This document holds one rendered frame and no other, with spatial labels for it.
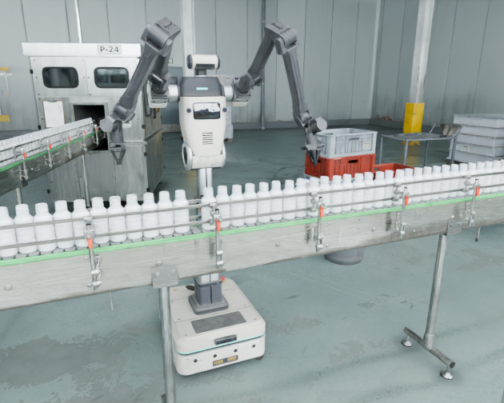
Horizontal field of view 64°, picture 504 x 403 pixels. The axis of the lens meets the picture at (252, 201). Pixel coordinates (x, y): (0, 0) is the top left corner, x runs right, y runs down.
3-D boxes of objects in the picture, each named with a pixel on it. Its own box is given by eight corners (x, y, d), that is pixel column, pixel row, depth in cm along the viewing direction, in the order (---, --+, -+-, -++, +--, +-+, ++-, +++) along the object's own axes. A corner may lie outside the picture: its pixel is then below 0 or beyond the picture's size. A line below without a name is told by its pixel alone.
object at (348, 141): (329, 158, 378) (330, 135, 372) (303, 152, 412) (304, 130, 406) (376, 153, 407) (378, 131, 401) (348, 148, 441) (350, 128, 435)
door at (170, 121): (157, 133, 1310) (153, 65, 1251) (156, 133, 1319) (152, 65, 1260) (187, 132, 1347) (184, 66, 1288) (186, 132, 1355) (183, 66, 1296)
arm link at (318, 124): (304, 109, 199) (293, 118, 195) (318, 102, 189) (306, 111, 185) (317, 130, 201) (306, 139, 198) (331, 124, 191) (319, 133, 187)
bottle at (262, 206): (267, 217, 175) (267, 181, 170) (272, 222, 169) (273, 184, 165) (254, 219, 173) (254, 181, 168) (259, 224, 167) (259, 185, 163)
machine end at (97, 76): (87, 182, 658) (72, 53, 602) (167, 181, 668) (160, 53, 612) (46, 212, 506) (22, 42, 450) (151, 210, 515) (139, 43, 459)
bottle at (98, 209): (106, 245, 145) (102, 201, 140) (90, 244, 145) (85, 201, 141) (113, 238, 151) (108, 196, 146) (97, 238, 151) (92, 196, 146)
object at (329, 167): (328, 181, 385) (330, 158, 379) (303, 173, 420) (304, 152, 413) (374, 174, 413) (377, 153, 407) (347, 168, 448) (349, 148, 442)
